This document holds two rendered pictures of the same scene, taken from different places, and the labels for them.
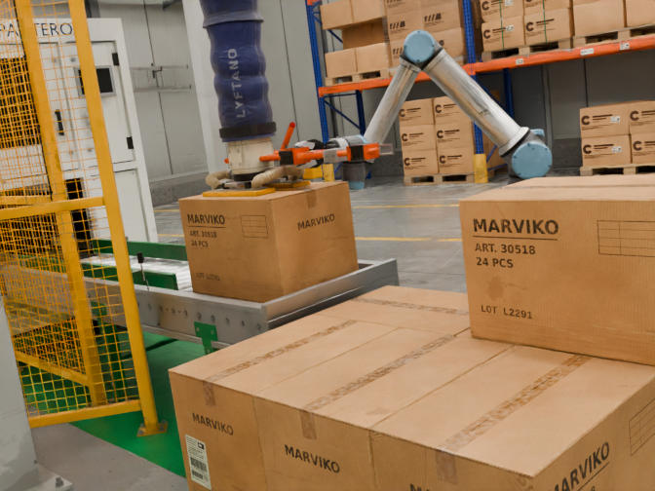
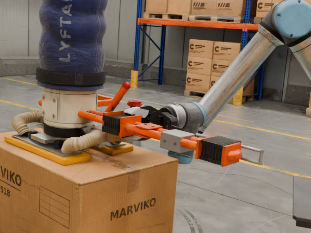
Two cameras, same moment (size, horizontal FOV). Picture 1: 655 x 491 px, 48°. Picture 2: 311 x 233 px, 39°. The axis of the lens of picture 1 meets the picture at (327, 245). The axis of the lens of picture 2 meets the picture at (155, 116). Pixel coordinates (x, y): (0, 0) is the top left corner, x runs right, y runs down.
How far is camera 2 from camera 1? 1.51 m
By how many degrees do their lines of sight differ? 4
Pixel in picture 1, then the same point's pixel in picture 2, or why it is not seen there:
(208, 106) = not seen: hidden behind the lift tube
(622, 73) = not seen: outside the picture
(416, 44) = (293, 15)
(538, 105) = (282, 59)
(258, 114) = (87, 61)
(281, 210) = (92, 198)
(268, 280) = not seen: outside the picture
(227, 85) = (54, 18)
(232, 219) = (30, 186)
